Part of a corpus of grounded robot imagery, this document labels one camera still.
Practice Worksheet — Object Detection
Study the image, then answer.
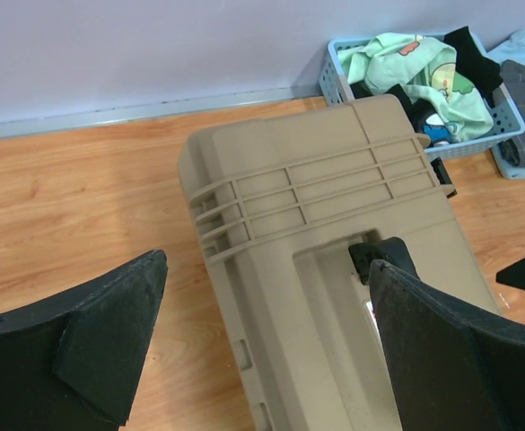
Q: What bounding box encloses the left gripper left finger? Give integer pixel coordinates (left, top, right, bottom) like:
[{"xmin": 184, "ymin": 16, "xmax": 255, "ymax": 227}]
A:
[{"xmin": 0, "ymin": 250, "xmax": 168, "ymax": 430}]

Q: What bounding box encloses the light blue folded cloth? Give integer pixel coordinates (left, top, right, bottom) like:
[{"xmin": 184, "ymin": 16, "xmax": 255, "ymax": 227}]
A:
[{"xmin": 488, "ymin": 31, "xmax": 525, "ymax": 180}]

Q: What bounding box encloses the tan plastic tool box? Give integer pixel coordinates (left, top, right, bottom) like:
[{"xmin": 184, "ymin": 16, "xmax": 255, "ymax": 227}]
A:
[{"xmin": 178, "ymin": 95, "xmax": 498, "ymax": 430}]

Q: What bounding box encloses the black cloth in basket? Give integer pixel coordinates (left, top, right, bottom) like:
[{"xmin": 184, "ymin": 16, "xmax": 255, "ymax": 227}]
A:
[{"xmin": 350, "ymin": 27, "xmax": 503, "ymax": 143}]

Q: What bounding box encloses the green patterned cloth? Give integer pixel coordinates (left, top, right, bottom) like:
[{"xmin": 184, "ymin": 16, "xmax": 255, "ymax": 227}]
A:
[{"xmin": 337, "ymin": 32, "xmax": 494, "ymax": 142}]

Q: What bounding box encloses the blue plastic basket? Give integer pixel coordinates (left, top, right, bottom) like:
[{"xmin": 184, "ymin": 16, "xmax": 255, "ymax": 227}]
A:
[{"xmin": 319, "ymin": 38, "xmax": 525, "ymax": 161}]

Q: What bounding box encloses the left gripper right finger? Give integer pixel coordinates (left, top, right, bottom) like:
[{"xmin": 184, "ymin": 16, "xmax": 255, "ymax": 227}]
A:
[{"xmin": 370, "ymin": 260, "xmax": 525, "ymax": 430}]

